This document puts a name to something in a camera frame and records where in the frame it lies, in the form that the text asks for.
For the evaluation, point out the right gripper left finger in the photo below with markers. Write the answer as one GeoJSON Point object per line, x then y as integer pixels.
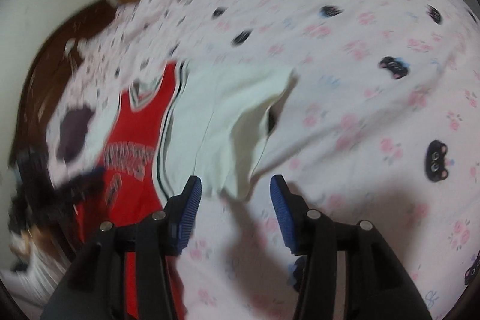
{"type": "Point", "coordinates": [168, 231]}

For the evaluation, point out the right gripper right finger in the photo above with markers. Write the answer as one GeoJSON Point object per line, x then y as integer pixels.
{"type": "Point", "coordinates": [304, 230]}

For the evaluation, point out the red white basketball jersey shirt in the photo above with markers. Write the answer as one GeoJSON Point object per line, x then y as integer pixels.
{"type": "Point", "coordinates": [215, 123]}

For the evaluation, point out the dark wooden headboard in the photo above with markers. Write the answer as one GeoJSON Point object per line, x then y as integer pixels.
{"type": "Point", "coordinates": [56, 61]}

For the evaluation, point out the dark grey folded garment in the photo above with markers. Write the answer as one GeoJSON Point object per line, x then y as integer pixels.
{"type": "Point", "coordinates": [73, 130]}

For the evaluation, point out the pink cat print duvet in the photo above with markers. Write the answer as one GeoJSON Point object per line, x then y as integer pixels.
{"type": "Point", "coordinates": [382, 123]}

